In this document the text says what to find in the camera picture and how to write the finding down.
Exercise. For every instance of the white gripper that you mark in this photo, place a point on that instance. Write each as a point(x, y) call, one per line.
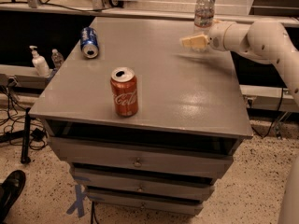
point(217, 36)

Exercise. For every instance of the clear plastic water bottle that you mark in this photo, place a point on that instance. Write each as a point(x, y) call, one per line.
point(203, 16)

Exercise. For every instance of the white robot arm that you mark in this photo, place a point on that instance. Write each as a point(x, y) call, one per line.
point(265, 41)

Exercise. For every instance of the small clear bottle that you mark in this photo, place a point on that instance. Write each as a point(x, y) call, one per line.
point(57, 58)

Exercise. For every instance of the white pump dispenser bottle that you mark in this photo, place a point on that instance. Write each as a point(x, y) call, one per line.
point(39, 63)

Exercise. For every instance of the red Coca-Cola can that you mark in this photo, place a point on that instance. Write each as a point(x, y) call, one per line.
point(124, 89)

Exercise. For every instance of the grey drawer cabinet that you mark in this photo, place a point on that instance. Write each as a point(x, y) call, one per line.
point(187, 102)

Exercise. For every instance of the blue soda can lying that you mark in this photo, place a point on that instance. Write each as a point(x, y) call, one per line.
point(88, 42)

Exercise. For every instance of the top grey drawer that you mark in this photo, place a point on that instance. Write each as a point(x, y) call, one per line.
point(139, 158)

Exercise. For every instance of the grey drawer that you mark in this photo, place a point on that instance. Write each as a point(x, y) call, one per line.
point(146, 202)
point(107, 180)
point(139, 158)

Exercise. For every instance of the middle grey drawer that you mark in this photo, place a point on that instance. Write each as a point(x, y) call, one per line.
point(107, 180)

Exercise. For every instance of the bottom grey drawer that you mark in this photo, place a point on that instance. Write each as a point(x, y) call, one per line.
point(146, 202)

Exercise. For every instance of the blue tape cross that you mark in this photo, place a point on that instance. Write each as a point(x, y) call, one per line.
point(78, 206)

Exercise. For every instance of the black stand leg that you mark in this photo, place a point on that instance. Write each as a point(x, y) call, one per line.
point(26, 138)

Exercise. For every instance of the black shoe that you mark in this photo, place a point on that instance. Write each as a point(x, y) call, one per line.
point(10, 190)

